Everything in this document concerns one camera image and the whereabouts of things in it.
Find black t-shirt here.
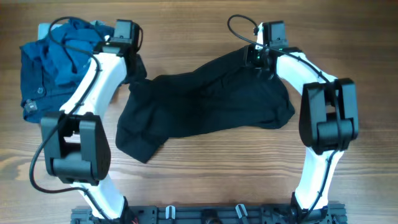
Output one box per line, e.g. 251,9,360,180
116,47,295,163

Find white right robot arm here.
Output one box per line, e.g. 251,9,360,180
246,21,359,222

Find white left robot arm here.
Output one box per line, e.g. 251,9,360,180
29,19,143,223

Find blue clothes pile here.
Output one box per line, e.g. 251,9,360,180
20,19,114,123

